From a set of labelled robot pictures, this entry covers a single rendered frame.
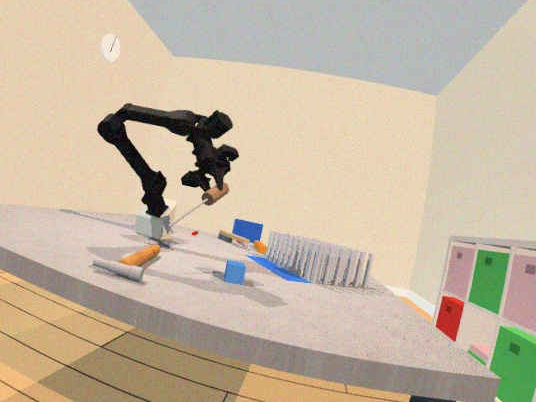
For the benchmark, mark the blue cube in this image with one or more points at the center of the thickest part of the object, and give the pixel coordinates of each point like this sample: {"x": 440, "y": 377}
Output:
{"x": 235, "y": 272}

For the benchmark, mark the blue flat strip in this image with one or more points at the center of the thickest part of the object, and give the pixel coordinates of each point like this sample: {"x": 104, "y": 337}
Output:
{"x": 282, "y": 272}

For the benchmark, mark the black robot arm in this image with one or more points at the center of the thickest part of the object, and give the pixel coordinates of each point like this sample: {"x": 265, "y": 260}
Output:
{"x": 179, "y": 122}

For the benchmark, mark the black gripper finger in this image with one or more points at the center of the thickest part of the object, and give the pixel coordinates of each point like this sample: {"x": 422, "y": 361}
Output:
{"x": 203, "y": 182}
{"x": 218, "y": 167}

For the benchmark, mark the orange cylinder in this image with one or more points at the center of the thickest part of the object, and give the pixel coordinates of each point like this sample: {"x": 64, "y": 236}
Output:
{"x": 129, "y": 266}

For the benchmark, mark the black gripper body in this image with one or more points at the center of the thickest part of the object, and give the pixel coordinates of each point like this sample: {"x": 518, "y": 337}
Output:
{"x": 205, "y": 153}

